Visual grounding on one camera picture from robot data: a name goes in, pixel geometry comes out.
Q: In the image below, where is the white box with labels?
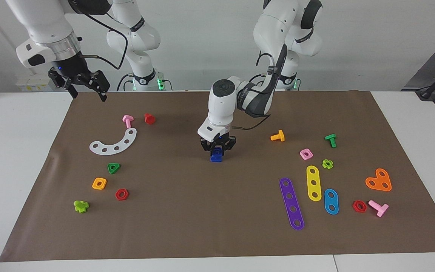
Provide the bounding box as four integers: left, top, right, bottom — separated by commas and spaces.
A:
15, 74, 52, 92

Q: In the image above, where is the white curved perforated strip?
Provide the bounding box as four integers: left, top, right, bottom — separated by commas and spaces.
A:
89, 128, 137, 156

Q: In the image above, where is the brown paper table mat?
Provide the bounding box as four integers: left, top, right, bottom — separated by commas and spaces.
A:
0, 90, 435, 262

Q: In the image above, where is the purple four-hole strip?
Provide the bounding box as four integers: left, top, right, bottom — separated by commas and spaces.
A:
279, 178, 305, 230

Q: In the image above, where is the yellow three-hole strip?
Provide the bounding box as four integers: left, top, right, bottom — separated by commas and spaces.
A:
306, 165, 322, 202

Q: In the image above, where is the blue two-hole strip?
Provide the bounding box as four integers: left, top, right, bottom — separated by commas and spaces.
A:
324, 189, 339, 215

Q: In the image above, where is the orange heart-shaped plate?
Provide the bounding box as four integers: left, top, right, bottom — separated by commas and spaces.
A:
365, 168, 392, 192

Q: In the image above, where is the black base cable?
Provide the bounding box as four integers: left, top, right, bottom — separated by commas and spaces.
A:
117, 73, 135, 91

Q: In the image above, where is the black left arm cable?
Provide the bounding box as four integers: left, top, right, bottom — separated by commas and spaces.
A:
231, 43, 290, 131

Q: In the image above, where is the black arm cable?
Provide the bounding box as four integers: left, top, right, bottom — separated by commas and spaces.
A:
70, 0, 128, 70
231, 43, 290, 131

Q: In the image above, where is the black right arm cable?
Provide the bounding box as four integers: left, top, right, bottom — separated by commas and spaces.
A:
70, 0, 128, 70

